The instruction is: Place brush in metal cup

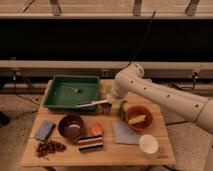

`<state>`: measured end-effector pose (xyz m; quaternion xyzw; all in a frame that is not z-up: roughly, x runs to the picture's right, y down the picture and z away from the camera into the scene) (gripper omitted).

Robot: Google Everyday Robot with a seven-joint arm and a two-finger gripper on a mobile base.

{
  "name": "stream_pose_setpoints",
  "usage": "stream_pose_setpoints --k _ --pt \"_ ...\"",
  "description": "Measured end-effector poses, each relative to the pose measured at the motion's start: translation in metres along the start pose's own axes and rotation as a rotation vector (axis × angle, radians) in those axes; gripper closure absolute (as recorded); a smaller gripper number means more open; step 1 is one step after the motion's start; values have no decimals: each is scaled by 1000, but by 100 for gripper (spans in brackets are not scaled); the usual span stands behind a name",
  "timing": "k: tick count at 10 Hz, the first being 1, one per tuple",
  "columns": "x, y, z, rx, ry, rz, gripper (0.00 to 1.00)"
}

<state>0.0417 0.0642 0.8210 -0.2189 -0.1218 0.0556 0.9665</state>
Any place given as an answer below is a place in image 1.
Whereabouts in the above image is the yellow corn cob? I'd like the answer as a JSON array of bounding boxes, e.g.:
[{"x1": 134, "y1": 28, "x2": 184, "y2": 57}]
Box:
[{"x1": 128, "y1": 115, "x2": 146, "y2": 125}]

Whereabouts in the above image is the green pepper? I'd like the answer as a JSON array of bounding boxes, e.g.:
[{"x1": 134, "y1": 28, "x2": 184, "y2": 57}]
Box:
[{"x1": 119, "y1": 100, "x2": 127, "y2": 120}]

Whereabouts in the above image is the striped layered block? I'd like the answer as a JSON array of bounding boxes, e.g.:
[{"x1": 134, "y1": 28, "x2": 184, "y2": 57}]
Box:
[{"x1": 78, "y1": 135, "x2": 104, "y2": 152}]

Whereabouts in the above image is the black cable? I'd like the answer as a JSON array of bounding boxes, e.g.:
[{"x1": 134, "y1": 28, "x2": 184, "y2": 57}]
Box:
[{"x1": 125, "y1": 10, "x2": 157, "y2": 69}]

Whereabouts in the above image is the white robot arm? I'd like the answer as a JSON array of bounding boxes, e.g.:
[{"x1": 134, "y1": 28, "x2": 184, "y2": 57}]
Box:
[{"x1": 111, "y1": 63, "x2": 213, "y2": 134}]

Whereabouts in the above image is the grey cloth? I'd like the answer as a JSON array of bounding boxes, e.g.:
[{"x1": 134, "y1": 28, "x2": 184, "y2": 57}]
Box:
[{"x1": 113, "y1": 120, "x2": 141, "y2": 145}]

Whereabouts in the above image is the orange round fruit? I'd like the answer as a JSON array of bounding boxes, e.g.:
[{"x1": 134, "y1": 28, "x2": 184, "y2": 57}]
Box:
[{"x1": 90, "y1": 123, "x2": 104, "y2": 136}]

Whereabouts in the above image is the dark grape bunch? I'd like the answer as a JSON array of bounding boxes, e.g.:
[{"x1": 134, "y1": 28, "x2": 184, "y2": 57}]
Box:
[{"x1": 35, "y1": 140, "x2": 66, "y2": 157}]

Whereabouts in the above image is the dark brown bowl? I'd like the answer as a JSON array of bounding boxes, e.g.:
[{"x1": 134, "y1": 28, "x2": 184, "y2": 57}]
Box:
[{"x1": 58, "y1": 115, "x2": 85, "y2": 140}]

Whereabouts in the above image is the wooden table board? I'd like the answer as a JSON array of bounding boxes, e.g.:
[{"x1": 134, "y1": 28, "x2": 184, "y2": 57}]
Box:
[{"x1": 21, "y1": 78, "x2": 177, "y2": 167}]

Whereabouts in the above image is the white round cup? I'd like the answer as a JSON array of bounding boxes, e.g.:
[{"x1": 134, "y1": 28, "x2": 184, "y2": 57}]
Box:
[{"x1": 139, "y1": 134, "x2": 159, "y2": 156}]

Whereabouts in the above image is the orange bowl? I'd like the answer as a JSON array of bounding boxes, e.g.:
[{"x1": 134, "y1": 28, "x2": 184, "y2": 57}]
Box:
[{"x1": 125, "y1": 105, "x2": 153, "y2": 132}]

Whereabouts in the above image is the green plastic tray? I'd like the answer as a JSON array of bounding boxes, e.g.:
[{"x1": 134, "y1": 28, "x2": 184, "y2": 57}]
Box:
[{"x1": 43, "y1": 75, "x2": 100, "y2": 112}]

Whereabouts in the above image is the brush with white handle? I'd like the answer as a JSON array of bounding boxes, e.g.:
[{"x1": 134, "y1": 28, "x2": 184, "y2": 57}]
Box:
[{"x1": 76, "y1": 96, "x2": 112, "y2": 108}]

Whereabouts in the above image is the blue sponge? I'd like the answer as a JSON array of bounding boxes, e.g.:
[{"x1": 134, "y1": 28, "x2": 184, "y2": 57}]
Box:
[{"x1": 34, "y1": 120, "x2": 55, "y2": 141}]

